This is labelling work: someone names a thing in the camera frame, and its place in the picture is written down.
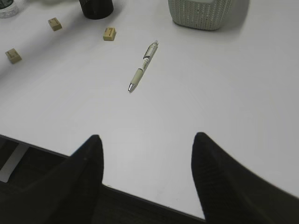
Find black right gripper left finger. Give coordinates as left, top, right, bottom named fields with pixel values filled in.
left=0, top=135, right=104, bottom=224

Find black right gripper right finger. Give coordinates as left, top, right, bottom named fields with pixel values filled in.
left=191, top=132, right=299, bottom=224

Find yellow eraser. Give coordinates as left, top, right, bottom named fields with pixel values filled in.
left=103, top=27, right=116, bottom=41
left=48, top=18, right=62, bottom=31
left=5, top=48, right=22, bottom=64

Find beige white pen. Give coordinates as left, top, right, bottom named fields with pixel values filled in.
left=128, top=40, right=159, bottom=93

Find clear water bottle green label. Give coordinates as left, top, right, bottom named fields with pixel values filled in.
left=0, top=0, right=19, bottom=19

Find pale green woven basket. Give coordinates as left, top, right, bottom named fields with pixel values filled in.
left=168, top=0, right=250, bottom=31

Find black mesh pen holder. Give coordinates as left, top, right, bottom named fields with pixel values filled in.
left=79, top=0, right=114, bottom=20

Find white table leg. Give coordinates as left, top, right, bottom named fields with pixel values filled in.
left=0, top=144, right=28, bottom=183

